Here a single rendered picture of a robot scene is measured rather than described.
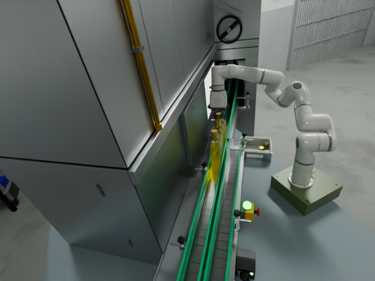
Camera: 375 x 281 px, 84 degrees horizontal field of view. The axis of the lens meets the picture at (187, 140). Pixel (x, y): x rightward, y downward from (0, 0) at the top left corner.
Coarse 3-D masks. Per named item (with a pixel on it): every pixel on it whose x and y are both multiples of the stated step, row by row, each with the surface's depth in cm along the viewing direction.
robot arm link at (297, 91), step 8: (288, 88) 112; (296, 88) 109; (304, 88) 109; (280, 96) 119; (288, 96) 114; (296, 96) 111; (304, 96) 109; (288, 104) 119; (296, 104) 111; (304, 104) 108
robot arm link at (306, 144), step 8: (304, 136) 102; (312, 136) 101; (320, 136) 100; (328, 136) 99; (296, 144) 105; (304, 144) 101; (312, 144) 100; (320, 144) 99; (328, 144) 98; (296, 152) 108; (304, 152) 103; (312, 152) 108; (296, 160) 110; (304, 160) 106; (312, 160) 105
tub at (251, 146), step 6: (240, 138) 159; (246, 138) 160; (252, 138) 158; (258, 138) 157; (264, 138) 156; (270, 138) 154; (252, 144) 161; (258, 144) 160; (270, 144) 148; (246, 150) 147; (252, 150) 146; (264, 150) 155; (270, 150) 143
